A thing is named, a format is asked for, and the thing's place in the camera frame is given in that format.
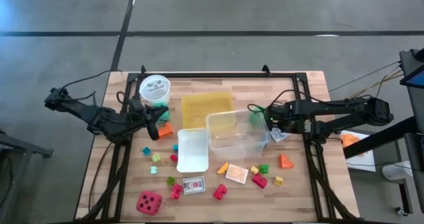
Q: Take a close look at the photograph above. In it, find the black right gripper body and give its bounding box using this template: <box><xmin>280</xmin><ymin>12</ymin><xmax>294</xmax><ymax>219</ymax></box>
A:
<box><xmin>266</xmin><ymin>101</ymin><xmax>301</xmax><ymax>132</ymax></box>

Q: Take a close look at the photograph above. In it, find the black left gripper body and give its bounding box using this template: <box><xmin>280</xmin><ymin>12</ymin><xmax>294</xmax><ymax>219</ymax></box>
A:
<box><xmin>128</xmin><ymin>96</ymin><xmax>152</xmax><ymax>132</ymax></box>

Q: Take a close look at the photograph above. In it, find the blue playing card deck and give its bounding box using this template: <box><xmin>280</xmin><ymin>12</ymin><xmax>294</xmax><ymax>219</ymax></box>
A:
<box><xmin>270</xmin><ymin>127</ymin><xmax>292</xmax><ymax>144</ymax></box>

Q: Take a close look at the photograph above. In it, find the green foam die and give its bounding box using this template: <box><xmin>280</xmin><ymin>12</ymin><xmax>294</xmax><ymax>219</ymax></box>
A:
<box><xmin>248</xmin><ymin>110</ymin><xmax>266</xmax><ymax>125</ymax></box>

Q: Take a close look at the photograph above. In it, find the white plastic bin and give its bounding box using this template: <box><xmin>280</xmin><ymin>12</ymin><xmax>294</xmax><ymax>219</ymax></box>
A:
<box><xmin>176</xmin><ymin>127</ymin><xmax>210</xmax><ymax>174</ymax></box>

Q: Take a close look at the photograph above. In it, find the orange stepped block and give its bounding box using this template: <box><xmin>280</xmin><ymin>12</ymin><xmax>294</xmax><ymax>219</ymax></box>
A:
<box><xmin>278</xmin><ymin>154</ymin><xmax>295</xmax><ymax>170</ymax></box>

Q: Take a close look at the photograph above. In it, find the clear plastic bin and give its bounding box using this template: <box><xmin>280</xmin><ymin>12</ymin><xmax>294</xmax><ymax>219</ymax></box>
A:
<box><xmin>205</xmin><ymin>109</ymin><xmax>271</xmax><ymax>160</ymax></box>

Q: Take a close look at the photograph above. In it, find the red and white card deck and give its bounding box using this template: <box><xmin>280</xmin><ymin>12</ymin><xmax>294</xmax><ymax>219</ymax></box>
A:
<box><xmin>182</xmin><ymin>176</ymin><xmax>206</xmax><ymax>195</ymax></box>

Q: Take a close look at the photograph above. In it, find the red comb-shaped brick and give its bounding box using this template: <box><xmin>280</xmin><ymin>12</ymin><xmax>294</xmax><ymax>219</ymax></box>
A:
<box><xmin>251</xmin><ymin>173</ymin><xmax>268</xmax><ymax>189</ymax></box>

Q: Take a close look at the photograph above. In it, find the red foam die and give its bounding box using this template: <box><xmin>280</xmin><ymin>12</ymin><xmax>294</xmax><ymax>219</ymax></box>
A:
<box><xmin>136</xmin><ymin>190</ymin><xmax>163</xmax><ymax>216</ymax></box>

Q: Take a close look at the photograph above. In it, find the teal foam die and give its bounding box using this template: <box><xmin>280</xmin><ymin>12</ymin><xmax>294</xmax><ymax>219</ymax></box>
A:
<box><xmin>154</xmin><ymin>101</ymin><xmax>172</xmax><ymax>125</ymax></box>

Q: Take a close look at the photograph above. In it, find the orange wedge block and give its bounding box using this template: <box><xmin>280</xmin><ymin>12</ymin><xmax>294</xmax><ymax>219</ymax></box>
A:
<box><xmin>157</xmin><ymin>122</ymin><xmax>174</xmax><ymax>139</ymax></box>

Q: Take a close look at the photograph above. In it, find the white bucket with face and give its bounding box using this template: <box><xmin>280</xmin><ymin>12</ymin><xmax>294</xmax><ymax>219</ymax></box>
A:
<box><xmin>138</xmin><ymin>74</ymin><xmax>172</xmax><ymax>107</ymax></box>

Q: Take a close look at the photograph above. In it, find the yellow translucent tray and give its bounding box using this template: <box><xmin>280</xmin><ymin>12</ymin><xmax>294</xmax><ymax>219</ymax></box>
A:
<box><xmin>181</xmin><ymin>91</ymin><xmax>235</xmax><ymax>129</ymax></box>

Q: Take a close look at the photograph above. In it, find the pink-red two-stud brick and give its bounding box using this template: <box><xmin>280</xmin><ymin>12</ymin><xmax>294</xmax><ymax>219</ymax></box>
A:
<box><xmin>169</xmin><ymin>183</ymin><xmax>184</xmax><ymax>200</ymax></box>

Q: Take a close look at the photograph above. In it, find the orange object on paper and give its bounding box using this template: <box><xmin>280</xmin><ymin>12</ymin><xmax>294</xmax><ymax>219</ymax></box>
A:
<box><xmin>341</xmin><ymin>133</ymin><xmax>365</xmax><ymax>157</ymax></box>

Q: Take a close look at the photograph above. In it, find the red L-shaped brick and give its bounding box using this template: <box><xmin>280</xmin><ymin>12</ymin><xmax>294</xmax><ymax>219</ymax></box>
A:
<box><xmin>212</xmin><ymin>184</ymin><xmax>229</xmax><ymax>201</ymax></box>

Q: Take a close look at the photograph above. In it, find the white paper sheet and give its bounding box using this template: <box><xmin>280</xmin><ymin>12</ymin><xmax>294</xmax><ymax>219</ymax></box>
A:
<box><xmin>339</xmin><ymin>130</ymin><xmax>377</xmax><ymax>173</ymax></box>

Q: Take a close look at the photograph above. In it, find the black desk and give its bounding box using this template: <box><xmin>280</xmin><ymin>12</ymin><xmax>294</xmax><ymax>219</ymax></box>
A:
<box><xmin>343</xmin><ymin>116</ymin><xmax>424</xmax><ymax>182</ymax></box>

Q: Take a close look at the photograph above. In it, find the black side table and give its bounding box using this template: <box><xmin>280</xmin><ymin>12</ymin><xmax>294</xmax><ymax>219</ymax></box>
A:
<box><xmin>0</xmin><ymin>129</ymin><xmax>54</xmax><ymax>224</ymax></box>

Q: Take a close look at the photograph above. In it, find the white rounded object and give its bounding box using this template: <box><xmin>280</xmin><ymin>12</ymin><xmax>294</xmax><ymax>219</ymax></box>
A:
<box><xmin>382</xmin><ymin>160</ymin><xmax>415</xmax><ymax>181</ymax></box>

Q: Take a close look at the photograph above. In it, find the monitor with blue screen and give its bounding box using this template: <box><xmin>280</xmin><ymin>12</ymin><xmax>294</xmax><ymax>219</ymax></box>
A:
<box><xmin>399</xmin><ymin>48</ymin><xmax>424</xmax><ymax>89</ymax></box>

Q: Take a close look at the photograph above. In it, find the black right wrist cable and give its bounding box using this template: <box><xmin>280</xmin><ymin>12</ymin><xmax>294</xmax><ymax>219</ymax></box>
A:
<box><xmin>247</xmin><ymin>89</ymin><xmax>321</xmax><ymax>114</ymax></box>

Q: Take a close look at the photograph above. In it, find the thin black cable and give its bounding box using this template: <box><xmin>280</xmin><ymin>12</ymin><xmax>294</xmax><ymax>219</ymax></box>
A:
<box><xmin>329</xmin><ymin>60</ymin><xmax>402</xmax><ymax>93</ymax></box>

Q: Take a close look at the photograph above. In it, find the yellow cable bundle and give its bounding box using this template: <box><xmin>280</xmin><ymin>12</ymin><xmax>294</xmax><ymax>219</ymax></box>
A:
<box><xmin>331</xmin><ymin>68</ymin><xmax>405</xmax><ymax>102</ymax></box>

